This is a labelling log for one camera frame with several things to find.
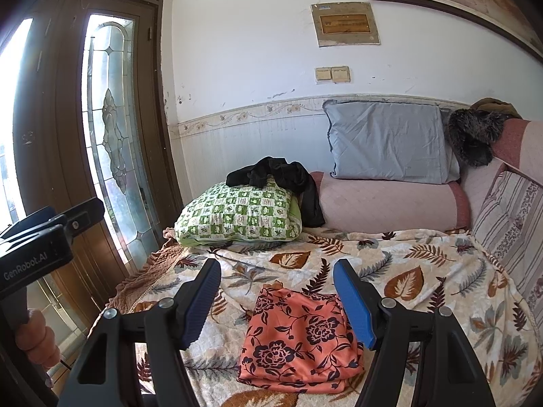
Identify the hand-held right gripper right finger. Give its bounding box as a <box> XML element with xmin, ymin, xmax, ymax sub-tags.
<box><xmin>333</xmin><ymin>258</ymin><xmax>497</xmax><ymax>407</ymax></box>

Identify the grey-blue pillow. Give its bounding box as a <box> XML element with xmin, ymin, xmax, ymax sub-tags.
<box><xmin>322</xmin><ymin>99</ymin><xmax>461</xmax><ymax>185</ymax></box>

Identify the person's left hand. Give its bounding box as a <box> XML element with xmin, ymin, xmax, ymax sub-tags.
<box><xmin>15</xmin><ymin>307</ymin><xmax>58</xmax><ymax>388</ymax></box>

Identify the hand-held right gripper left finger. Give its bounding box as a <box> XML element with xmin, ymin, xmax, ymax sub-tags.
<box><xmin>57</xmin><ymin>258</ymin><xmax>222</xmax><ymax>407</ymax></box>

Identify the pink sofa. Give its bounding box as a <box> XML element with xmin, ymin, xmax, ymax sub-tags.
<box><xmin>310</xmin><ymin>119</ymin><xmax>543</xmax><ymax>232</ymax></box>

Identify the wooden door with leaded glass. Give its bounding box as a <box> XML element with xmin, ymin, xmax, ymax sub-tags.
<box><xmin>0</xmin><ymin>0</ymin><xmax>183</xmax><ymax>348</ymax></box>

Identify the striped floral cushion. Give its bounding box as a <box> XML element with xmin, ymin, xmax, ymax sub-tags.
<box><xmin>471</xmin><ymin>171</ymin><xmax>543</xmax><ymax>318</ymax></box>

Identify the leaf-print fleece blanket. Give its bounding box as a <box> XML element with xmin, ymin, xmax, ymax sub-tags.
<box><xmin>87</xmin><ymin>227</ymin><xmax>543</xmax><ymax>407</ymax></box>

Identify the dark furry garment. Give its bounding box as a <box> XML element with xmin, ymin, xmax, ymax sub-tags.
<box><xmin>447</xmin><ymin>109</ymin><xmax>507</xmax><ymax>167</ymax></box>

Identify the brown quilted bedspread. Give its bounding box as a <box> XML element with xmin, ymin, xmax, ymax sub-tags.
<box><xmin>104</xmin><ymin>227</ymin><xmax>200</xmax><ymax>310</ymax></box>

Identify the small framed wall panel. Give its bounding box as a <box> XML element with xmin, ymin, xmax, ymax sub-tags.
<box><xmin>311</xmin><ymin>2</ymin><xmax>381</xmax><ymax>47</ymax></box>

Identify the green checkered pillow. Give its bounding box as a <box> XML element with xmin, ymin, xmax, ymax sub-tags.
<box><xmin>175</xmin><ymin>181</ymin><xmax>303</xmax><ymax>247</ymax></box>

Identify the olive cloth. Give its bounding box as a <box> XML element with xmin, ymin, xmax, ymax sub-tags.
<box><xmin>471</xmin><ymin>97</ymin><xmax>523</xmax><ymax>120</ymax></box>

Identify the black garment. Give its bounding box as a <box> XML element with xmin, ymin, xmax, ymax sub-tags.
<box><xmin>226</xmin><ymin>156</ymin><xmax>326</xmax><ymax>228</ymax></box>

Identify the orange floral garment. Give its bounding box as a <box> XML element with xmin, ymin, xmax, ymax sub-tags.
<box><xmin>236</xmin><ymin>282</ymin><xmax>366</xmax><ymax>394</ymax></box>

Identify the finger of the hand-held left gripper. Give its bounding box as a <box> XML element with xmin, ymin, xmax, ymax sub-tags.
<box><xmin>63</xmin><ymin>197</ymin><xmax>105</xmax><ymax>238</ymax></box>

